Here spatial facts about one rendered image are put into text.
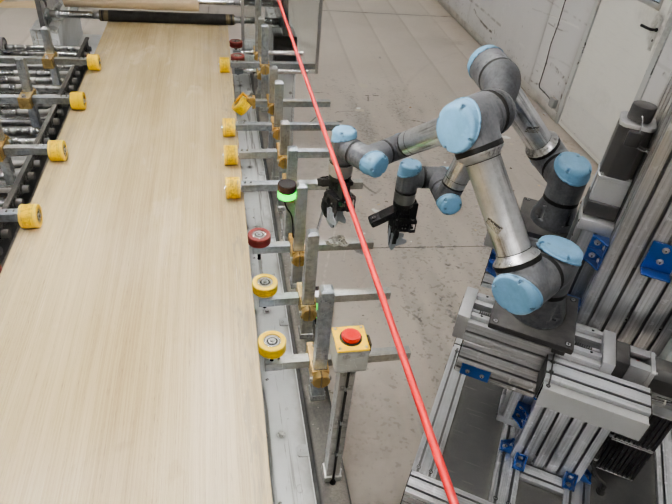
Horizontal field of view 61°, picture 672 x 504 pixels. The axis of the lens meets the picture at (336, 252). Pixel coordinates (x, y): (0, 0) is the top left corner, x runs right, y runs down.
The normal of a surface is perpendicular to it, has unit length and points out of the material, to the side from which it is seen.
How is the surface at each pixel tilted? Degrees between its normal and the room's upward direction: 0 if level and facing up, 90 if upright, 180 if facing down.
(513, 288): 96
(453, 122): 84
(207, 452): 0
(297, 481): 0
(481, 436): 0
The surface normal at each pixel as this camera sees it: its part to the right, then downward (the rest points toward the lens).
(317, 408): 0.08, -0.79
